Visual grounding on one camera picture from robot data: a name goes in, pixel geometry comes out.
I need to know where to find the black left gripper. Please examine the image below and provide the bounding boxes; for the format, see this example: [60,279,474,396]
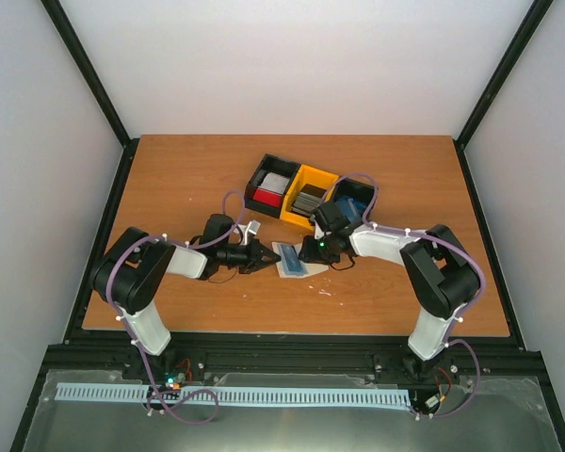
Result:
[218,238,281,275]

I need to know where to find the beige card holder wallet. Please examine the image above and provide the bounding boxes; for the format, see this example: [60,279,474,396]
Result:
[272,242,330,279]

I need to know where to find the blue credit card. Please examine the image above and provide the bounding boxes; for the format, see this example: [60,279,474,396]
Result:
[279,243,308,276]

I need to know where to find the black card bin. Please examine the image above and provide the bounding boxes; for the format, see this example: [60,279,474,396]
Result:
[244,153,300,218]
[331,179,375,207]

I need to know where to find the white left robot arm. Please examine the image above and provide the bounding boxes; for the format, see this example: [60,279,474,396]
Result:
[90,214,282,379]

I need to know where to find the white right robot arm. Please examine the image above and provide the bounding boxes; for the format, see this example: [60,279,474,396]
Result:
[299,202,487,361]

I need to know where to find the blue card stack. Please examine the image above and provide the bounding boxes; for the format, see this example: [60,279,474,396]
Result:
[335,196,366,222]

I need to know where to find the grey card stack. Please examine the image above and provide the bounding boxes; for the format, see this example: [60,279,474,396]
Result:
[291,184,326,218]

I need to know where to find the yellow middle card bin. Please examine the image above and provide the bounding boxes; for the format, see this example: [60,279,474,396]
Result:
[279,165,338,230]

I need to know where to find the red and white card stack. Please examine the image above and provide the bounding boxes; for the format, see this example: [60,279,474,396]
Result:
[252,172,289,208]

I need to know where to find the metal front plate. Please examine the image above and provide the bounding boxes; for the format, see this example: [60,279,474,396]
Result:
[20,371,565,451]

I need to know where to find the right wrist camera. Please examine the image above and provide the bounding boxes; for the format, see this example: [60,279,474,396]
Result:
[315,223,327,240]

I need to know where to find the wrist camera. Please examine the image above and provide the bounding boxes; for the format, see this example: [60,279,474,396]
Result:
[315,223,327,240]
[239,220,261,246]

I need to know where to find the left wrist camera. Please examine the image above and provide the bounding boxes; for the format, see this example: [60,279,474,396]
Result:
[239,220,261,246]

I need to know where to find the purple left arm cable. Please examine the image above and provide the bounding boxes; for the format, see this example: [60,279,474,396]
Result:
[106,189,246,425]

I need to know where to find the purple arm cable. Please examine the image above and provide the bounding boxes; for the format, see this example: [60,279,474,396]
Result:
[106,189,246,425]
[317,171,489,420]

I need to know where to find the light blue cable duct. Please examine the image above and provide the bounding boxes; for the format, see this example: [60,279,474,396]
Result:
[55,382,411,411]

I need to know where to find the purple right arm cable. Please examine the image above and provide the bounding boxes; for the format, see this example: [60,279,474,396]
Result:
[317,171,489,420]

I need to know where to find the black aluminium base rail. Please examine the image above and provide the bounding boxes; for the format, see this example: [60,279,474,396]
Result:
[41,329,545,392]

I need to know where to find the black right frame post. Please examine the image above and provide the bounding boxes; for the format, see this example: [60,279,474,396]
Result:
[455,0,556,147]

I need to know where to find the black frame post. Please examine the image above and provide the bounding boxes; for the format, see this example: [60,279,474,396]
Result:
[40,0,132,149]
[455,0,556,147]

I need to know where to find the black left frame post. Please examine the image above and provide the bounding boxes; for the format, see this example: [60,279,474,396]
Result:
[40,0,132,149]

